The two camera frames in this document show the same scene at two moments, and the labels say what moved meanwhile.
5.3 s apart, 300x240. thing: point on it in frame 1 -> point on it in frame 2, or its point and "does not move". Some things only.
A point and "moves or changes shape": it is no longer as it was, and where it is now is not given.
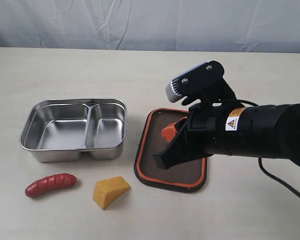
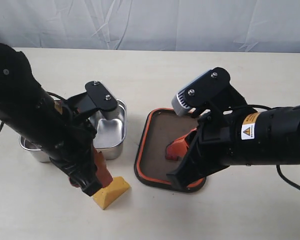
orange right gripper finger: (169, 132) -> (177, 148)
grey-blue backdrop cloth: (259, 26) does not move
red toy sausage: (50, 183) moves or changes shape
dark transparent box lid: (189, 176) does not move
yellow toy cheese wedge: (107, 191) does not move
